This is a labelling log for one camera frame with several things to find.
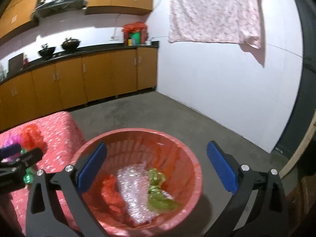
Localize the lower kitchen cabinets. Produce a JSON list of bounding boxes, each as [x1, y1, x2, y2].
[[1, 41, 159, 131]]

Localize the kitchen cabinets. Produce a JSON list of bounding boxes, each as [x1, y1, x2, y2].
[[1, 41, 159, 131], [1, 0, 153, 43]]

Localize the red bag with containers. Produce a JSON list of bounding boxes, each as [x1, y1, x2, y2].
[[122, 22, 148, 46]]

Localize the black wok with lid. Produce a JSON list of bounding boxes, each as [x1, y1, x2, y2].
[[61, 38, 81, 52]]

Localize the range hood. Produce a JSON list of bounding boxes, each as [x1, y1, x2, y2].
[[32, 0, 86, 19]]

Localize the upper kitchen cabinets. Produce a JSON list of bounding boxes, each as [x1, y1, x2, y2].
[[1, 0, 153, 43]]

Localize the pink floral tablecloth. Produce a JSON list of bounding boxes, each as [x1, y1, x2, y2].
[[1, 112, 86, 234]]

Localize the purple plastic bag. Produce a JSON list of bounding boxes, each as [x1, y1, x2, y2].
[[1, 134, 22, 162]]

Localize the clear bubble wrap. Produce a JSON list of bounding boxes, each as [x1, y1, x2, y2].
[[117, 162, 159, 227]]

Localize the crumpled red plastic bag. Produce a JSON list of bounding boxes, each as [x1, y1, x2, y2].
[[20, 124, 46, 151]]

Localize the olive green plastic bag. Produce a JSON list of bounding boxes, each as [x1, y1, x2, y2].
[[147, 168, 179, 213]]

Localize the red plastic basket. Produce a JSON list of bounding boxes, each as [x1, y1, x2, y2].
[[72, 128, 202, 236]]

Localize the orange plastic bag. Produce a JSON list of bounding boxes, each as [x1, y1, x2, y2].
[[101, 174, 125, 217]]

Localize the pink floral hanging cloth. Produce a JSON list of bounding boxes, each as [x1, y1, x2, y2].
[[169, 0, 262, 49]]

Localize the dark cutting board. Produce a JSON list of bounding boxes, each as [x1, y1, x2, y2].
[[8, 53, 24, 76]]

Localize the black wok left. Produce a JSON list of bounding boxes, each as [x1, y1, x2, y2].
[[38, 44, 56, 59]]

